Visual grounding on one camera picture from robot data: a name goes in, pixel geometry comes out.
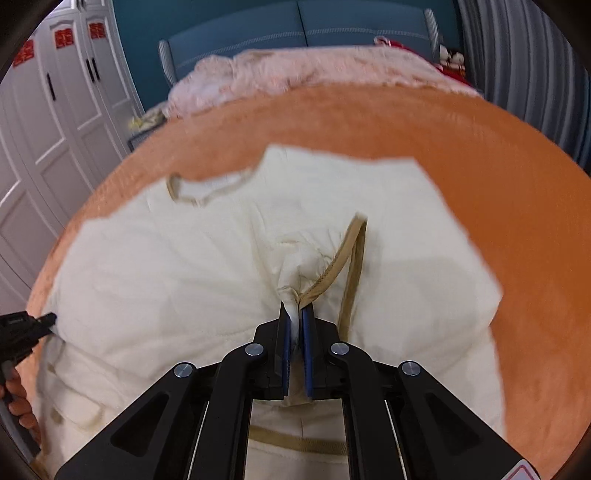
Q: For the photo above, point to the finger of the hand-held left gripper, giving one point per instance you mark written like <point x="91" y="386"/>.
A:
<point x="45" y="320"/>

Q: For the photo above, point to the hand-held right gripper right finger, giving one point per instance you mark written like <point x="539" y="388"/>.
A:
<point x="308" y="341"/>

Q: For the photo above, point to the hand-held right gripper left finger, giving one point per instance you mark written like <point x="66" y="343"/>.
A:
<point x="285" y="339"/>

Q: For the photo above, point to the white quilted jacket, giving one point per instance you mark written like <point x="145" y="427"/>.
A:
<point x="184" y="277"/>

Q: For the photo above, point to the person's left hand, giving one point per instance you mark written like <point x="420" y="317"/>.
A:
<point x="22" y="408"/>

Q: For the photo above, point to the white wardrobe doors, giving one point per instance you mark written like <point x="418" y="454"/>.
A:
<point x="55" y="129"/>

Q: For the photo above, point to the dark bedside table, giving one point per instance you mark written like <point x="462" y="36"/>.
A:
<point x="136" y="138"/>

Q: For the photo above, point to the pale yellow cloth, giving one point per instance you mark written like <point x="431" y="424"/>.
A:
<point x="147" y="119"/>

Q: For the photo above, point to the orange plush blanket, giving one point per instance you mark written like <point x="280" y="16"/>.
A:
<point x="485" y="184"/>

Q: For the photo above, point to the pink lace blanket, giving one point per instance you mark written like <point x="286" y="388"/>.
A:
<point x="300" y="74"/>

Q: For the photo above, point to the red paper door decoration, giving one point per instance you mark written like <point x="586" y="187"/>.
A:
<point x="97" y="30"/>
<point x="62" y="38"/>
<point x="24" y="53"/>

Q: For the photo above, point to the red patterned cloth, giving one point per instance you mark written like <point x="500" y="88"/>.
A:
<point x="457" y="76"/>

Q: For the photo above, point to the red and white cloth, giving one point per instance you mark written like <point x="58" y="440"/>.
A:
<point x="392" y="42"/>

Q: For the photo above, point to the blue padded headboard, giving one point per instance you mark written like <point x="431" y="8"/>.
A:
<point x="277" y="27"/>

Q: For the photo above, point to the white plush toy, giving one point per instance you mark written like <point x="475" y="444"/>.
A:
<point x="450" y="54"/>

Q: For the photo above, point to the grey pleated curtain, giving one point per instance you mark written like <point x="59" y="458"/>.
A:
<point x="526" y="69"/>

